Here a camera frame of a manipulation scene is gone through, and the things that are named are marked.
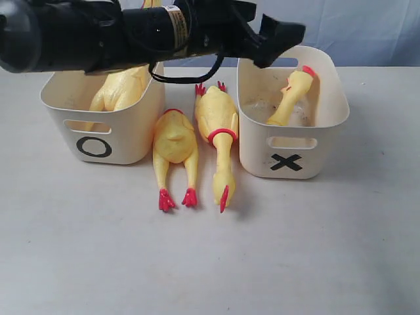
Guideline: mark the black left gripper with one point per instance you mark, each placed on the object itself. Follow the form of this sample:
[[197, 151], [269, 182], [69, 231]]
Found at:
[[223, 27]]

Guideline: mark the yellow rubber chicken head part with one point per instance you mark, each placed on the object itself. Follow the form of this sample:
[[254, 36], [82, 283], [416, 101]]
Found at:
[[300, 83]]

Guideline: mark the whole yellow rubber chicken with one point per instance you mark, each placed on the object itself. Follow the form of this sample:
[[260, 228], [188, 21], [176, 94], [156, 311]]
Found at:
[[218, 124]]

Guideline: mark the headless yellow rubber chicken body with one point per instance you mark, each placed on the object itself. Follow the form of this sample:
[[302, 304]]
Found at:
[[175, 142]]

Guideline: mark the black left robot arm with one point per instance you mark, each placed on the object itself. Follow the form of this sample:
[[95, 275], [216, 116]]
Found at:
[[101, 37]]

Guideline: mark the white bin marked X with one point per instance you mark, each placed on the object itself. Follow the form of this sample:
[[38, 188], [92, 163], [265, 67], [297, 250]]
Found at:
[[298, 150]]

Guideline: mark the white bin marked O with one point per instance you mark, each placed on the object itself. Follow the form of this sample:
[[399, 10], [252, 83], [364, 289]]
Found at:
[[121, 137]]

